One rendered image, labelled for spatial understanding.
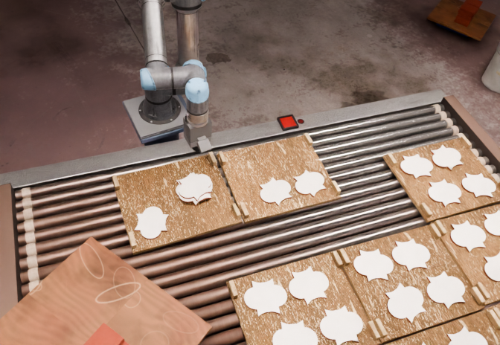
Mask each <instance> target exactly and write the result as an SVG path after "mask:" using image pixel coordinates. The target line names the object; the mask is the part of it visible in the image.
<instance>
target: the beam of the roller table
mask: <svg viewBox="0 0 500 345"><path fill-rule="evenodd" d="M445 96H446V95H445V94H444V93H443V91H442V90H441V89H438V90H434V91H426V92H422V93H418V94H411V95H407V96H402V97H395V98H391V99H387V100H380V101H376V102H372V103H365V104H360V105H356V106H349V107H345V108H341V109H334V110H329V111H325V112H318V113H314V114H310V115H303V116H299V117H295V119H296V121H297V123H298V119H302V120H304V123H302V124H300V123H298V125H299V127H298V129H291V130H287V131H283V130H282V128H281V126H280V124H279V122H278V121H277V120H276V121H272V122H268V123H261V124H257V125H252V126H245V127H241V128H237V129H229V130H225V131H221V132H215V133H212V134H211V135H212V140H211V142H210V144H211V147H212V150H211V151H213V150H217V149H224V148H227V147H231V146H238V145H242V144H249V143H253V142H257V141H264V140H267V139H271V138H278V137H282V136H286V135H293V134H297V133H301V132H307V131H311V130H315V129H322V128H326V127H330V126H337V125H340V124H344V123H351V122H355V121H359V120H366V119H370V118H374V117H380V116H384V115H391V114H395V113H399V112H406V111H410V110H414V109H420V108H424V107H428V106H431V105H435V104H438V105H439V104H440V102H441V101H442V99H443V97H445ZM198 153H200V152H196V151H194V150H193V149H192V148H190V147H189V145H188V143H187V141H186V140H185V138H183V139H179V140H175V141H168V142H164V143H159V144H153V145H149V146H141V147H137V148H133V149H126V150H121V151H117V152H110V153H106V154H102V155H95V156H91V157H87V158H79V159H75V160H71V161H64V162H60V163H55V164H49V165H45V166H41V167H33V168H29V169H25V170H18V171H13V172H6V173H2V174H0V185H2V184H9V183H11V185H12V187H13V189H14V191H16V190H21V189H22V188H26V187H38V186H41V185H45V184H52V183H56V182H60V181H67V180H71V179H75V178H81V177H85V176H89V175H96V174H100V173H107V172H111V171H115V170H121V169H125V168H129V167H136V166H140V165H144V164H151V163H154V162H158V161H165V160H169V159H173V158H180V157H184V156H188V155H194V154H198Z"/></svg>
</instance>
